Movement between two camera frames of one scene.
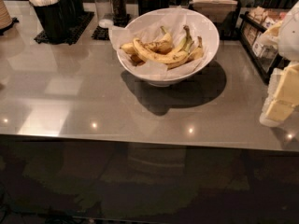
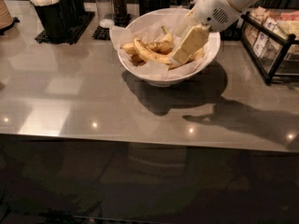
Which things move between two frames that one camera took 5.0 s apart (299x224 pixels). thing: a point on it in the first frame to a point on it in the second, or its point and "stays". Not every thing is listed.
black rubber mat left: (78, 29) stays
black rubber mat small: (103, 33) stays
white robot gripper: (290, 39) to (211, 7)
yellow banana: (156, 56) stays
